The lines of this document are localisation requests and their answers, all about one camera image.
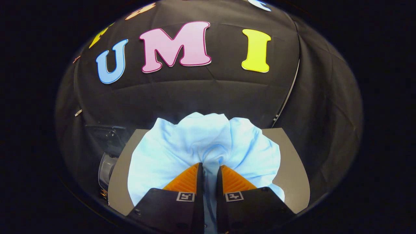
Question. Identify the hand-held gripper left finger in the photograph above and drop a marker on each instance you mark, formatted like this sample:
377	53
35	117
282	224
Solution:
200	201

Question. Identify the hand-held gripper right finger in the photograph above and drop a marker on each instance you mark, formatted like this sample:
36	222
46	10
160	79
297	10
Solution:
220	204

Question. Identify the light blue polo shirt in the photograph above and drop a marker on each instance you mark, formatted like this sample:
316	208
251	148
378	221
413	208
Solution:
182	146

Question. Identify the black backdrop cloth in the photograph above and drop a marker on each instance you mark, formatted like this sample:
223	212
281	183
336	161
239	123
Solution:
201	94

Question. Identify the silver clip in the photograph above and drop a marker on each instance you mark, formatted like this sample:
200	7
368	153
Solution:
78	112

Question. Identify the copper clip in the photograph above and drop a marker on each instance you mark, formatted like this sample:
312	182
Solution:
76	59

